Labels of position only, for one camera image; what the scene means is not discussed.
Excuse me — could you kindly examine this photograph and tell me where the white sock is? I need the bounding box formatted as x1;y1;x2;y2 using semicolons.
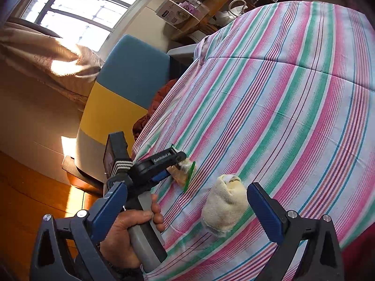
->
202;174;248;236

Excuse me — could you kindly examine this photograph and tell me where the grey yellow blue chair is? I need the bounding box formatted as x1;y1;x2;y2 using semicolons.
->
75;34;200;179

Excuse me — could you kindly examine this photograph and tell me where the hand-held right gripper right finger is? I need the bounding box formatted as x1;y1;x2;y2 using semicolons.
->
247;182;345;281

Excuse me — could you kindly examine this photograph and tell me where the person's left hand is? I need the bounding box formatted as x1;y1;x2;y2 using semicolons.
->
100;193;166;270

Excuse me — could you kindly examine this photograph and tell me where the purple label package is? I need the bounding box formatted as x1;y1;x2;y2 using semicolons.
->
180;0;203;16

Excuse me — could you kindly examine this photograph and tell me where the maroon cloth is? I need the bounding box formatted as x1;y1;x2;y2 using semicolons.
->
132;79;179;142

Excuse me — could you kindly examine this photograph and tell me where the white cardboard box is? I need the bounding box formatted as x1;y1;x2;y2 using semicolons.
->
155;0;188;27

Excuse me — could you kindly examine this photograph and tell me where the green-edged clear packet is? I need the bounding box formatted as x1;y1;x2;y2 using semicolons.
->
171;158;197;194

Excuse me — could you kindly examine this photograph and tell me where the pink green striped tablecloth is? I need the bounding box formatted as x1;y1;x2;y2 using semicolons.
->
130;1;375;281

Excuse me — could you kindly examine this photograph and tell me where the wooden desk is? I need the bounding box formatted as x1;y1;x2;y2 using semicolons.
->
170;0;244;43

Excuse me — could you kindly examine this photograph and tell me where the beige curtain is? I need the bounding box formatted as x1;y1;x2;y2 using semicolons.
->
0;22;104;106

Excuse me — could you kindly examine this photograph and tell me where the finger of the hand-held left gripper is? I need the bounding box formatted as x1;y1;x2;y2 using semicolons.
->
134;149;187;182
149;168;171;186

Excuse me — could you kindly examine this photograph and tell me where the person's red garment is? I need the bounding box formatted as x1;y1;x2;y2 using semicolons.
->
341;222;375;281

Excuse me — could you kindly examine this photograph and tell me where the window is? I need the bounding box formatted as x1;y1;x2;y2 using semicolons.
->
20;0;160;52

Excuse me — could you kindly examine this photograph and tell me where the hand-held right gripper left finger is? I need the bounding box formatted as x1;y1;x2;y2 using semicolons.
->
29;181;128;281

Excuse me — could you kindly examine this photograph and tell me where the white kettle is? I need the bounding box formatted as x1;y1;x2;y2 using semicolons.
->
229;0;248;16

